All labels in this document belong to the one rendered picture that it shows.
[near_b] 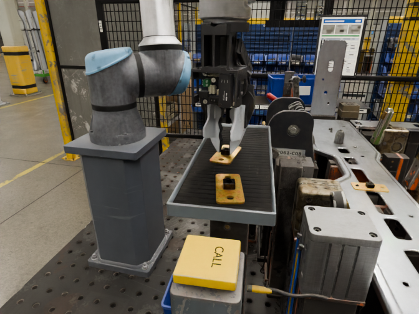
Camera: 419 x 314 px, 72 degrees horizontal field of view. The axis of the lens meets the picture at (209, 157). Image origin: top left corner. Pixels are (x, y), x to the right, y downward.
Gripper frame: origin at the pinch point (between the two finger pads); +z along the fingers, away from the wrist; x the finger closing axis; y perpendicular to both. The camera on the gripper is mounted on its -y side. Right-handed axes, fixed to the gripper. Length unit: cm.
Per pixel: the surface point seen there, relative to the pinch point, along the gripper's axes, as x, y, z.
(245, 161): 4.0, 1.7, 2.1
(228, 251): 7.9, 24.4, 2.0
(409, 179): 40, -36, 18
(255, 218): 9.3, 17.4, 2.4
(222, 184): 3.1, 11.4, 1.8
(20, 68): -632, -445, 57
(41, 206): -195, -100, 118
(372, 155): 34, -53, 18
